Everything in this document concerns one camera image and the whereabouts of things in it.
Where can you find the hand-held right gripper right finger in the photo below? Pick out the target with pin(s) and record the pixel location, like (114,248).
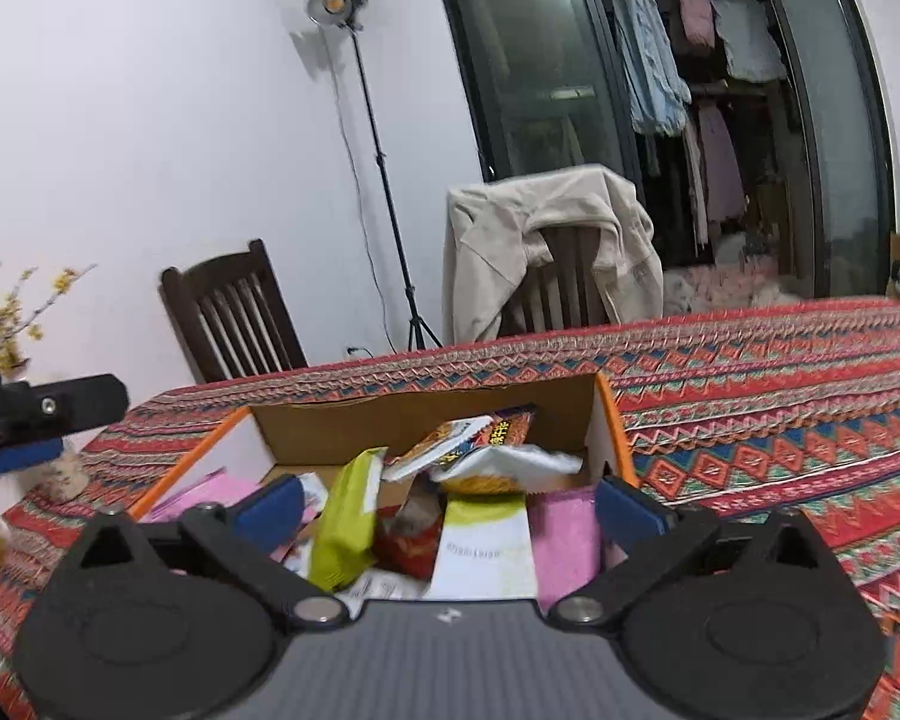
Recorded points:
(630,514)

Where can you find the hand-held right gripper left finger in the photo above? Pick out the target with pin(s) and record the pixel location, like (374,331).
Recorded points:
(270,511)

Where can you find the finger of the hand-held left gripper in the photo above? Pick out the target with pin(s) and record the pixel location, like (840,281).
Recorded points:
(15,459)
(67,401)

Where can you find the pink snack packet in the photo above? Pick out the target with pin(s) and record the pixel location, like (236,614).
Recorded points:
(566,540)
(199,495)

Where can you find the yellow-green snack packet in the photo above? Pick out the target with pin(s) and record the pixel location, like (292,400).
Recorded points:
(345,517)

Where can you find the orange cardboard box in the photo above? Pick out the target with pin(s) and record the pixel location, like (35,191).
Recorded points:
(330,424)

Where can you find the yellow cracker packet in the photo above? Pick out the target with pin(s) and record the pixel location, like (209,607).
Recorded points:
(495,469)

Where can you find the red and silver snack packet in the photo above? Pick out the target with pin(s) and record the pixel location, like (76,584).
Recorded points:
(409,551)

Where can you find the white and green snack packet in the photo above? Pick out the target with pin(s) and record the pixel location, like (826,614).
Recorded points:
(484,547)

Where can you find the floral ceramic vase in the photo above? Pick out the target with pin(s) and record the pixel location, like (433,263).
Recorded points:
(64,476)

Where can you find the yellow flower branches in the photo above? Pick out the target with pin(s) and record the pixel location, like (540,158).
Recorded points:
(0,300)

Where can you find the red black yellow snack packet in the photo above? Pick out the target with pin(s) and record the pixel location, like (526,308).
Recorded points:
(487,431)

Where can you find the dark wooden chair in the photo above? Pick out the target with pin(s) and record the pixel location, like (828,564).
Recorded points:
(232,315)

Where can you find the wooden chair under jacket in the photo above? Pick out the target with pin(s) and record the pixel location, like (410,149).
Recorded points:
(562,277)

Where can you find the pile of pale fabric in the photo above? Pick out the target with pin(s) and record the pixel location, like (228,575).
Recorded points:
(727,285)

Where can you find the beige jacket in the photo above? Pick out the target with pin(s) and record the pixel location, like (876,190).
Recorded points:
(495,255)

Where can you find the studio light stand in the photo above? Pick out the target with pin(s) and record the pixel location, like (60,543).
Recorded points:
(390,202)

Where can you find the hanging lilac dress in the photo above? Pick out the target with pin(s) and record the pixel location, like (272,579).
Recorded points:
(721,165)

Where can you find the dark framed glass door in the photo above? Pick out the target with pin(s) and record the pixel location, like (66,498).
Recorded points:
(540,90)

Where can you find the hanging blue shirt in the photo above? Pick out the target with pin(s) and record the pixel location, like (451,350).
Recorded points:
(649,52)

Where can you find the hanging white garment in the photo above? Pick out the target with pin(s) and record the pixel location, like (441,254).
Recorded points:
(750,37)

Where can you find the hanging pink garment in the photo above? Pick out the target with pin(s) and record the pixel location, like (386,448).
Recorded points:
(696,11)

